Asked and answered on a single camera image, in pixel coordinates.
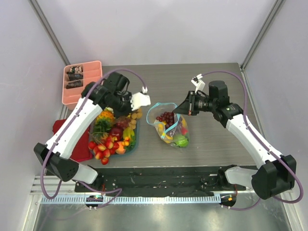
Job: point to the white cable duct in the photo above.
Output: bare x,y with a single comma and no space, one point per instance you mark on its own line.
90,199

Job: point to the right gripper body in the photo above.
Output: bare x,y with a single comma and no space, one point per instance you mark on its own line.
191,103

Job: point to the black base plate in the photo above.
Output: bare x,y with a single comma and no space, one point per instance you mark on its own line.
164,181

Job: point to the purple grape bunch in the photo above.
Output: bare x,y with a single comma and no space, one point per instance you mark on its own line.
166,119

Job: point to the clear zip top bag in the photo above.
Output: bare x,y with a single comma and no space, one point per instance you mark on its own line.
172,128

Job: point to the red chili pepper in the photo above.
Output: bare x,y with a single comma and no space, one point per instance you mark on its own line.
184,131

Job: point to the teal food tray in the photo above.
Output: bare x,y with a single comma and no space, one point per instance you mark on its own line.
120,122

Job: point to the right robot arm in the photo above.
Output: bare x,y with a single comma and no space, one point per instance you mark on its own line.
272,175

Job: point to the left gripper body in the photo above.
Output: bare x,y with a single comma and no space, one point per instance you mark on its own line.
121,105

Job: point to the orange peach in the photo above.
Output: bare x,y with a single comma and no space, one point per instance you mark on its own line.
123,147

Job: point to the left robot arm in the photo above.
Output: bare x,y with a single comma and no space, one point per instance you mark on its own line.
108,91

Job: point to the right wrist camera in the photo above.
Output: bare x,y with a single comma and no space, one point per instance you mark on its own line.
198,83

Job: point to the yellow pear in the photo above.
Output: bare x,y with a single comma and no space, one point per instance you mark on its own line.
167,137

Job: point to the red apple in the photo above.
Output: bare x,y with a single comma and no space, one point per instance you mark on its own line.
116,132

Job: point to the red cloth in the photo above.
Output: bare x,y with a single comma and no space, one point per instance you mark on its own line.
81,151

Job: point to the pink compartment organizer box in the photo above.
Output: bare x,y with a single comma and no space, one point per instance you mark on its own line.
75,79

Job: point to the orange pineapple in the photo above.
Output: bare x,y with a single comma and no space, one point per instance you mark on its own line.
104,121

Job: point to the brown longan bunch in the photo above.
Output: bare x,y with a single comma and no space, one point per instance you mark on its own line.
134,117

